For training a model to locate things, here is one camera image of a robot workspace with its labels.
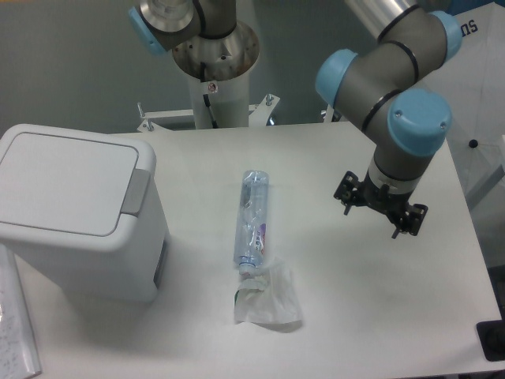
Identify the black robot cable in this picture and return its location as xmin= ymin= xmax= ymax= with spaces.
xmin=199 ymin=62 xmax=219 ymax=129

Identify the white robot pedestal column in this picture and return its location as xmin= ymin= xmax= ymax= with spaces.
xmin=172 ymin=21 xmax=260 ymax=129

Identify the clear crushed plastic bottle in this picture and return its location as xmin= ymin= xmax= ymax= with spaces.
xmin=234 ymin=170 xmax=269 ymax=277

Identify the black device at edge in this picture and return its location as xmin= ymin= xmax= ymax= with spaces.
xmin=476 ymin=320 xmax=504 ymax=362

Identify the crumpled white plastic bag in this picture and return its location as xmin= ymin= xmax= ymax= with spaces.
xmin=234 ymin=258 xmax=303 ymax=328

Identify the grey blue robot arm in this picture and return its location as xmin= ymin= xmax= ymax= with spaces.
xmin=129 ymin=1 xmax=462 ymax=235

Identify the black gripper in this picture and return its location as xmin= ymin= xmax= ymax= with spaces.
xmin=333 ymin=171 xmax=428 ymax=238

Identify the white push-lid trash can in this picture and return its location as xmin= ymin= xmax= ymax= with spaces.
xmin=1 ymin=124 xmax=169 ymax=302

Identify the white metal mounting bracket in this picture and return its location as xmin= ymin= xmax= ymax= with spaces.
xmin=137 ymin=93 xmax=281 ymax=133

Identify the white superior umbrella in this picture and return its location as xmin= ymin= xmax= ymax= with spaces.
xmin=421 ymin=2 xmax=504 ymax=208

